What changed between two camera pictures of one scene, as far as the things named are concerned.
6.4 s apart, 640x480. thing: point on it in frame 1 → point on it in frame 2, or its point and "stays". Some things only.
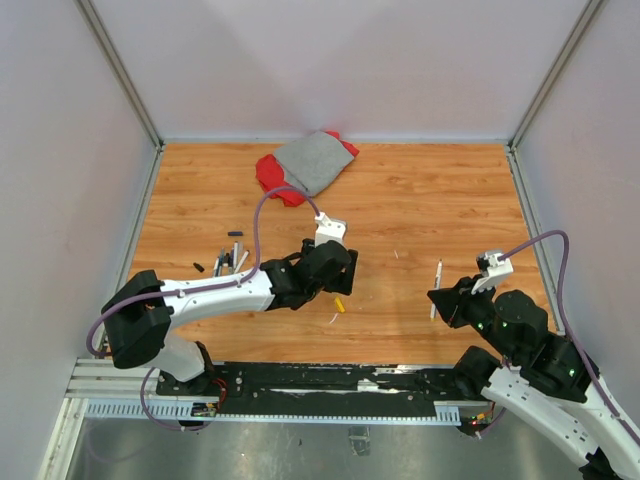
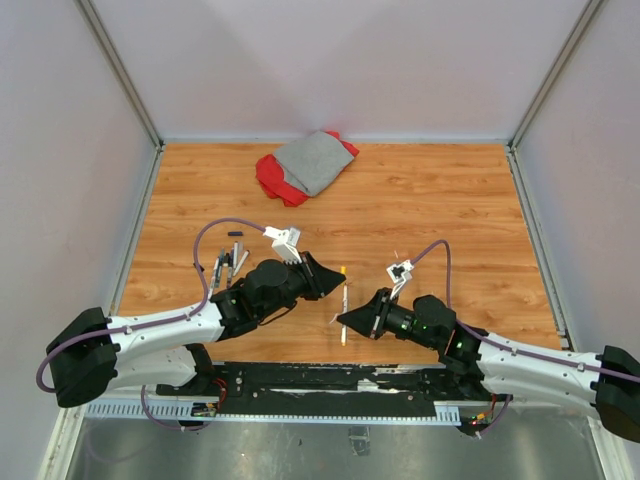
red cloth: x=269 y=174 stays
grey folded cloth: x=314 y=160 stays
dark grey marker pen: x=231 y=263 stays
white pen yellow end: x=438 y=278 → x=343 y=329
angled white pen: x=242 y=262 stays
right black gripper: x=450 y=305 → x=370 y=320
